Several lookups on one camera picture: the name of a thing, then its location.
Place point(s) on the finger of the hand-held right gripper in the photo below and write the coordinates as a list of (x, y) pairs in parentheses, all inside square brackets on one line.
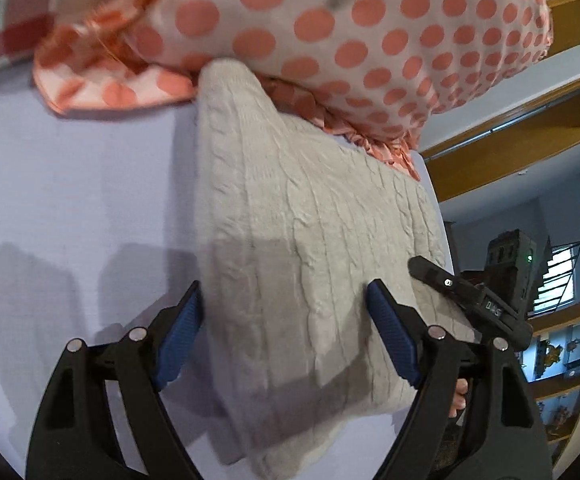
[(437, 277)]

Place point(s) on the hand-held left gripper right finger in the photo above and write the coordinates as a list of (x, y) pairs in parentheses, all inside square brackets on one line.
[(390, 325)]

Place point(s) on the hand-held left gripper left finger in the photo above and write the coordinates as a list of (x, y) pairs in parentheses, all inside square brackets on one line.
[(184, 325)]

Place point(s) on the person's right hand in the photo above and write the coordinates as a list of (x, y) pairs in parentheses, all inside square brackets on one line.
[(459, 397)]

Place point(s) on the window with metal grille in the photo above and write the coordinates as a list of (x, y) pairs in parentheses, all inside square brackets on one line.
[(565, 275)]

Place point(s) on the wooden display shelf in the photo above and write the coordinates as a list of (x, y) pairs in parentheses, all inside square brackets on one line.
[(565, 390)]

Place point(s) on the wooden wardrobe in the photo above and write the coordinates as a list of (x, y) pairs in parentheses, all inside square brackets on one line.
[(535, 125)]

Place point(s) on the lavender bed sheet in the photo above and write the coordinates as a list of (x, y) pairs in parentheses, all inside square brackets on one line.
[(70, 185)]

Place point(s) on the orange polka dot pillow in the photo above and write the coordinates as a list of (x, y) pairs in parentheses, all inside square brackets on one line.
[(350, 40)]

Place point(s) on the red checked cloth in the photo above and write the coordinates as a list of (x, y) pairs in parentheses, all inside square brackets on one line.
[(15, 35)]

